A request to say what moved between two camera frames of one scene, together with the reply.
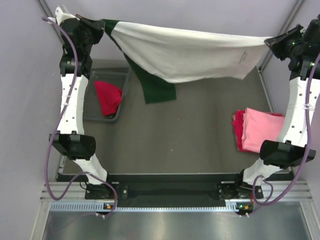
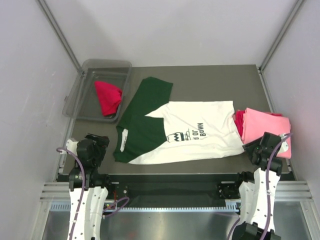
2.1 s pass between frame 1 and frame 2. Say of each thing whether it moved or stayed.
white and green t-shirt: moved
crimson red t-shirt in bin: stayed
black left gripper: moved
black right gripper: moved
